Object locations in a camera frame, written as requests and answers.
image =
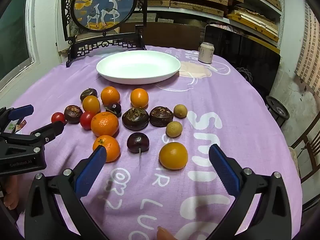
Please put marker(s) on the white oval plate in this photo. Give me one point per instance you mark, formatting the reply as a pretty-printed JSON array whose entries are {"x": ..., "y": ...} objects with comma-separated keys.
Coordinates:
[{"x": 138, "y": 66}]

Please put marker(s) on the red cherry tomato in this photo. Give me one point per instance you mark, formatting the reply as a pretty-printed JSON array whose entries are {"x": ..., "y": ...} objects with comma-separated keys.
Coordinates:
[
  {"x": 58, "y": 117},
  {"x": 87, "y": 120}
]

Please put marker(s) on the round deer painting screen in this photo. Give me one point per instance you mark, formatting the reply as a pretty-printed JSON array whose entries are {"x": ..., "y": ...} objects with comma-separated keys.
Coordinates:
[{"x": 105, "y": 5}]

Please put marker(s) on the black round stool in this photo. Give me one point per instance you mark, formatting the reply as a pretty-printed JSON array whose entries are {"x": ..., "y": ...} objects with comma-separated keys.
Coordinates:
[{"x": 277, "y": 110}]

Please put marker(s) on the person's right hand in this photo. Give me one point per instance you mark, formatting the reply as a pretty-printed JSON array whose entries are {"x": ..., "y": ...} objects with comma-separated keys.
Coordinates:
[{"x": 166, "y": 234}]

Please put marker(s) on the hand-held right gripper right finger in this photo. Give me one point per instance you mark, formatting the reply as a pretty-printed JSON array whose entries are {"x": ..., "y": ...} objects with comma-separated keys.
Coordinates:
[{"x": 223, "y": 170}]

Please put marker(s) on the white metal shelf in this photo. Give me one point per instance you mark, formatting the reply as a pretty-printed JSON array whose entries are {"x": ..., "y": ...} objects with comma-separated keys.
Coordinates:
[{"x": 175, "y": 10}]

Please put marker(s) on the small dark plum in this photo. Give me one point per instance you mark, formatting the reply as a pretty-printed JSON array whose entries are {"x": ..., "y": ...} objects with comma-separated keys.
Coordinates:
[{"x": 114, "y": 108}]

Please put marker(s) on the dark brown water chestnut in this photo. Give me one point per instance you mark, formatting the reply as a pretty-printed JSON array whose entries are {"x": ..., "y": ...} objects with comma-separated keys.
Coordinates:
[
  {"x": 88, "y": 93},
  {"x": 73, "y": 114},
  {"x": 161, "y": 116},
  {"x": 135, "y": 118}
]

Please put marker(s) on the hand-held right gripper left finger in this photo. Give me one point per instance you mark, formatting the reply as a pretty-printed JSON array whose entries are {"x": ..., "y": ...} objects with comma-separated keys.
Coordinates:
[{"x": 91, "y": 170}]

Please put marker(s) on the white beverage can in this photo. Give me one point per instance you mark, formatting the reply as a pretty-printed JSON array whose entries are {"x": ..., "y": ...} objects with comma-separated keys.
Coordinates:
[{"x": 206, "y": 52}]

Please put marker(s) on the white framed window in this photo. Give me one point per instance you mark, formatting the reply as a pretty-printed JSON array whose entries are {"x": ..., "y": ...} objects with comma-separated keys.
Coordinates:
[{"x": 12, "y": 30}]

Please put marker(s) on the smooth small orange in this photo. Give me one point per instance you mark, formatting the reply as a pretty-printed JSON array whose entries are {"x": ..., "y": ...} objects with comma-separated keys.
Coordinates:
[
  {"x": 91, "y": 104},
  {"x": 139, "y": 98},
  {"x": 173, "y": 155},
  {"x": 110, "y": 95}
]

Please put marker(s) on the wooden chair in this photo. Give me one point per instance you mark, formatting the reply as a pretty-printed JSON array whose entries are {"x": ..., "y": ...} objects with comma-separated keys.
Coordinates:
[{"x": 312, "y": 152}]

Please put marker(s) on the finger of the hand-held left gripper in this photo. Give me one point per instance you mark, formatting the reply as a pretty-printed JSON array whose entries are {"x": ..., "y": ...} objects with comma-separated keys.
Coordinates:
[
  {"x": 51, "y": 128},
  {"x": 21, "y": 111}
]

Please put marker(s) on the brown board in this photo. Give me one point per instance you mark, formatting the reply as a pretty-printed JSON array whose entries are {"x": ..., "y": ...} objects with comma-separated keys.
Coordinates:
[{"x": 170, "y": 33}]

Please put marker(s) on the dark plum with stem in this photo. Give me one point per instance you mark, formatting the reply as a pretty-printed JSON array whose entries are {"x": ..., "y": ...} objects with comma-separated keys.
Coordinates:
[{"x": 138, "y": 142}]

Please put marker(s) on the black flat monitor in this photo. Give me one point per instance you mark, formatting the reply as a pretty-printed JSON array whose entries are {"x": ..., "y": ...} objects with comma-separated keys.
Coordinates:
[{"x": 245, "y": 52}]

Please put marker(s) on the large dimpled tangerine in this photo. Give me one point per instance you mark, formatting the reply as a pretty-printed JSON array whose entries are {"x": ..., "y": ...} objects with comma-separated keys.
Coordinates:
[{"x": 104, "y": 124}]

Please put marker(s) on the purple printed blanket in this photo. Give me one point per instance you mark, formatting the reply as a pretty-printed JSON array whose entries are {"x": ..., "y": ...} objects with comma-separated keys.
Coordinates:
[{"x": 237, "y": 92}]

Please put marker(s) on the person's left hand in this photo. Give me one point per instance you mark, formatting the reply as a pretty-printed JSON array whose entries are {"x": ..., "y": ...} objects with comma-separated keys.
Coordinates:
[{"x": 10, "y": 192}]

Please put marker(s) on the tan longan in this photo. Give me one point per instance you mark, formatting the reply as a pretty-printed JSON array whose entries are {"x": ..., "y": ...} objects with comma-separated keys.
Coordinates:
[
  {"x": 174, "y": 129},
  {"x": 180, "y": 111}
]

